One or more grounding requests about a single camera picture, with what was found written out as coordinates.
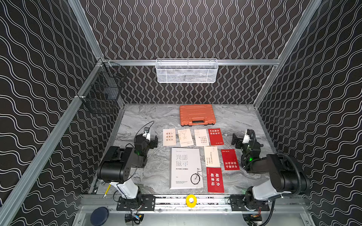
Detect beige card vertical text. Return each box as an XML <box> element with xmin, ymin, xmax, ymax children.
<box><xmin>204</xmin><ymin>146</ymin><xmax>220</xmax><ymax>168</ymax></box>

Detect white photo album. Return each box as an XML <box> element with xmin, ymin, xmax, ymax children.
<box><xmin>170</xmin><ymin>147</ymin><xmax>203</xmax><ymax>190</ymax></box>

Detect red card gold characters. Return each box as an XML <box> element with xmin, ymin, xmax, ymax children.
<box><xmin>206</xmin><ymin>167</ymin><xmax>224</xmax><ymax>193</ymax></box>

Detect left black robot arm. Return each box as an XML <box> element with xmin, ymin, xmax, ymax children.
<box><xmin>97</xmin><ymin>135</ymin><xmax>158</xmax><ymax>211</ymax></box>

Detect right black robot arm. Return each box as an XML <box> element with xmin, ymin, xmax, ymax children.
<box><xmin>231</xmin><ymin>130</ymin><xmax>310</xmax><ymax>211</ymax></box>

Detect beige card red characters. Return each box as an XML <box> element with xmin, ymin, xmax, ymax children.
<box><xmin>163</xmin><ymin>128</ymin><xmax>176</xmax><ymax>147</ymax></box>

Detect red card right side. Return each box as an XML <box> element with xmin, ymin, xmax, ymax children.
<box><xmin>221</xmin><ymin>149</ymin><xmax>240</xmax><ymax>170</ymax></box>

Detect red card top row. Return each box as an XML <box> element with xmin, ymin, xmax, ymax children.
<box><xmin>208</xmin><ymin>128</ymin><xmax>224</xmax><ymax>146</ymax></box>

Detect beige card gold characters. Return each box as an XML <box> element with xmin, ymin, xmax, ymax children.
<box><xmin>178</xmin><ymin>129</ymin><xmax>194</xmax><ymax>147</ymax></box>

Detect beige card small red text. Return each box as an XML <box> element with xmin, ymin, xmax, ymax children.
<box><xmin>194</xmin><ymin>129</ymin><xmax>209</xmax><ymax>147</ymax></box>

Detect orange plastic tool case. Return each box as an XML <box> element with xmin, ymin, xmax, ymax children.
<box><xmin>180</xmin><ymin>104</ymin><xmax>216</xmax><ymax>127</ymax></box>

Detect yellow pencil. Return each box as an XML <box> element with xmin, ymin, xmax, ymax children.
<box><xmin>103</xmin><ymin>184</ymin><xmax>111</xmax><ymax>198</ymax></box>

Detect yellow tape roll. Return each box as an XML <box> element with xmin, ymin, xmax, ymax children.
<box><xmin>186</xmin><ymin>195</ymin><xmax>197</xmax><ymax>208</ymax></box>

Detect dark blue round disc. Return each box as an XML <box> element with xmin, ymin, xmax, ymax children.
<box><xmin>90</xmin><ymin>207</ymin><xmax>109</xmax><ymax>226</ymax></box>

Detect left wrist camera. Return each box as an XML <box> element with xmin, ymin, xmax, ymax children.
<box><xmin>142</xmin><ymin>127</ymin><xmax>151</xmax><ymax>141</ymax></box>

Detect black wire mesh basket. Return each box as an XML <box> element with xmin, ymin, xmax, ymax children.
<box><xmin>80</xmin><ymin>63</ymin><xmax>120</xmax><ymax>115</ymax></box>

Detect white wire mesh basket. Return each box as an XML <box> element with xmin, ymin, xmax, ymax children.
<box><xmin>155</xmin><ymin>58</ymin><xmax>219</xmax><ymax>83</ymax></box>

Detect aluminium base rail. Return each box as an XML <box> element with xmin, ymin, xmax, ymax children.
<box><xmin>80</xmin><ymin>193</ymin><xmax>307</xmax><ymax>214</ymax></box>

